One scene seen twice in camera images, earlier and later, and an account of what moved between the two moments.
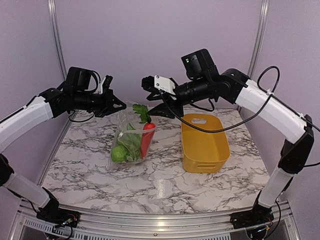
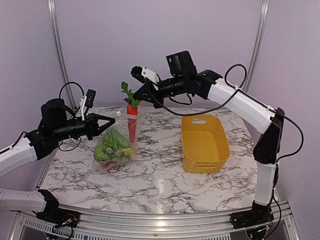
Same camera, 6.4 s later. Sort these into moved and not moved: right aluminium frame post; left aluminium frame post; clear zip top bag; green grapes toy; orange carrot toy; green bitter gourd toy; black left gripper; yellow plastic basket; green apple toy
Moved: green apple toy; green grapes toy; clear zip top bag; orange carrot toy; green bitter gourd toy; black left gripper
Not moved: yellow plastic basket; right aluminium frame post; left aluminium frame post
